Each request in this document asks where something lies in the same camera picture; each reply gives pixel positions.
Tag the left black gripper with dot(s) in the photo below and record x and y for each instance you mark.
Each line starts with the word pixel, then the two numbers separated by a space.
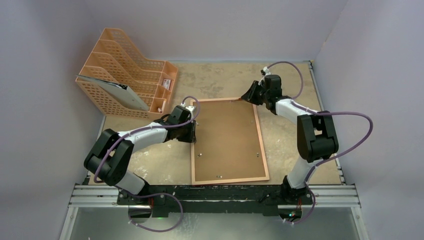
pixel 191 137

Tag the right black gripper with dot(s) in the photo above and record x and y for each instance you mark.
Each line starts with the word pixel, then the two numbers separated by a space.
pixel 255 92

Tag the pink picture frame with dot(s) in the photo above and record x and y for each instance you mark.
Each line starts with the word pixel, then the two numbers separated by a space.
pixel 229 146

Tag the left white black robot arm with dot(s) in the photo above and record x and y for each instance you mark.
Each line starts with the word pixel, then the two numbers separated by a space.
pixel 109 157

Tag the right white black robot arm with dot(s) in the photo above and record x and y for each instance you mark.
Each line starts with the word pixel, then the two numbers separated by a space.
pixel 316 134

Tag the red white small box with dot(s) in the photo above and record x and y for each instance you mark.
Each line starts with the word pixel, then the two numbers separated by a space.
pixel 166 83

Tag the grey folder in organizer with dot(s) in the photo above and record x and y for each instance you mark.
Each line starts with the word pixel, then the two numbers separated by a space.
pixel 121 92

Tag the orange plastic file organizer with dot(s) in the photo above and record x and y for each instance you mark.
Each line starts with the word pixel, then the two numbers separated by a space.
pixel 122 82

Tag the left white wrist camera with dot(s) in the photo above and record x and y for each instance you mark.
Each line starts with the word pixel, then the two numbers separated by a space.
pixel 191 108

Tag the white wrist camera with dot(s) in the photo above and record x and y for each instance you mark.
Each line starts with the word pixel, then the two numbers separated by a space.
pixel 264 72
pixel 191 108

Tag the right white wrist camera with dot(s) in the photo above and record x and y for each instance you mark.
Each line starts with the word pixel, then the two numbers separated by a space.
pixel 264 72

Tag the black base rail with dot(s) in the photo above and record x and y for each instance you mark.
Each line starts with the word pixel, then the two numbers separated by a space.
pixel 267 200

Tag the aluminium extrusion rail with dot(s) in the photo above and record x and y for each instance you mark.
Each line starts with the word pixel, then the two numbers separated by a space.
pixel 326 196

